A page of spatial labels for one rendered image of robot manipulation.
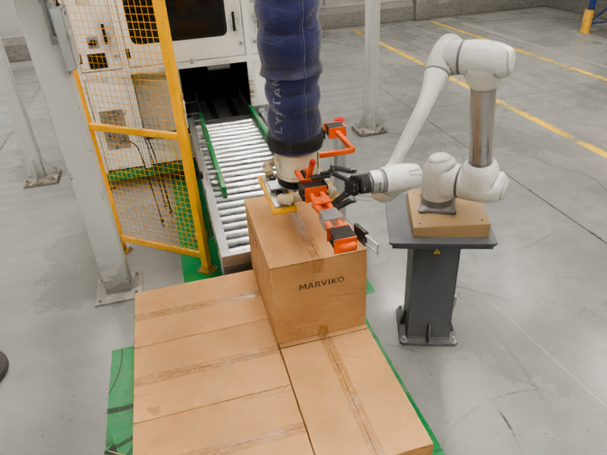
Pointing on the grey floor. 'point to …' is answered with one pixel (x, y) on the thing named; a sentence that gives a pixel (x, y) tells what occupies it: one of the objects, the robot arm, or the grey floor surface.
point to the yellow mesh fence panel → (162, 139)
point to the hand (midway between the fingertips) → (316, 191)
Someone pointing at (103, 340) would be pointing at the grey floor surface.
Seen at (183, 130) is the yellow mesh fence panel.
